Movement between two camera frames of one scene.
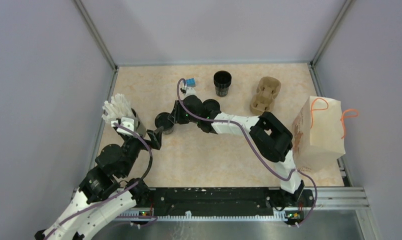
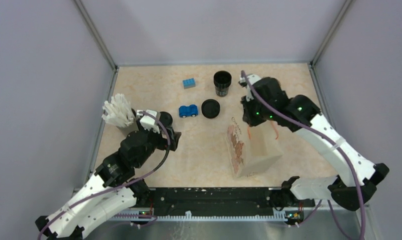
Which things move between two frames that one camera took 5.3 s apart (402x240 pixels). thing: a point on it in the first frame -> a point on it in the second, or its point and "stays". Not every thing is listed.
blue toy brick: (191, 82) stays
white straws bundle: (119, 107) stays
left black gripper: (156, 136) -> (174, 137)
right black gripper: (176, 116) -> (247, 117)
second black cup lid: (162, 120) stays
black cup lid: (211, 108) stays
